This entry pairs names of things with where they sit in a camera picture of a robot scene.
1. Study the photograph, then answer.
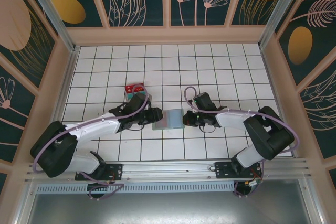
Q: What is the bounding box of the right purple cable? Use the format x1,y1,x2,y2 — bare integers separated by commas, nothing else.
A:
183,86,301,183

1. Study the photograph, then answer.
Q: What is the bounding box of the aluminium corner post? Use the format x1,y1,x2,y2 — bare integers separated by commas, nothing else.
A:
258,0,304,49
20,0,80,53

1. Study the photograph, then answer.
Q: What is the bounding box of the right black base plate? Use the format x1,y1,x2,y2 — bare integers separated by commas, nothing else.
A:
214,161,264,180

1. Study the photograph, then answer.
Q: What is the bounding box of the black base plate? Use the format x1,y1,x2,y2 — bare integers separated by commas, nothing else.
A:
75,163,124,182
214,161,264,180

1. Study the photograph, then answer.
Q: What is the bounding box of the clear acrylic card box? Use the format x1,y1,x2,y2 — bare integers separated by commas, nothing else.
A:
123,83,153,103

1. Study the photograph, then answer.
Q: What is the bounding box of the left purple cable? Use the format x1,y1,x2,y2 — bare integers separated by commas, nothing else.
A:
31,84,151,201

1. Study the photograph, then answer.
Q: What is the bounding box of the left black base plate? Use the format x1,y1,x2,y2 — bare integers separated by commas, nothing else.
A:
75,163,124,182

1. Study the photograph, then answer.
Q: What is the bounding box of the right aluminium corner post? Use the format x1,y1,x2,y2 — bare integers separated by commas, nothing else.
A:
258,0,304,49

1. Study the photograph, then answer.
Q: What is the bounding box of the green card holder album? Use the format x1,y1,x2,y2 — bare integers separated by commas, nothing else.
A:
152,108,186,131

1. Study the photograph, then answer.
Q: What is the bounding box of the purple cable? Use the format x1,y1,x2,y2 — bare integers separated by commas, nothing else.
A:
31,84,151,201
183,86,301,183

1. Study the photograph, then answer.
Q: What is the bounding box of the left aluminium corner post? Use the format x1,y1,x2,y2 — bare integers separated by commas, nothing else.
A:
20,0,80,53

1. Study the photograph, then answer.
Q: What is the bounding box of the slotted grey cable duct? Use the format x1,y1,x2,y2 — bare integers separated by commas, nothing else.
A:
35,182,237,195

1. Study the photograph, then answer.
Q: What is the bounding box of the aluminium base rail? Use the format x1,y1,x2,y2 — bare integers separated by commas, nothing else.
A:
25,157,313,183

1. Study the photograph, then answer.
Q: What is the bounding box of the electronics board with yellow connector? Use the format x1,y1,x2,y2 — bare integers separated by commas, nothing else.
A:
234,178,263,199

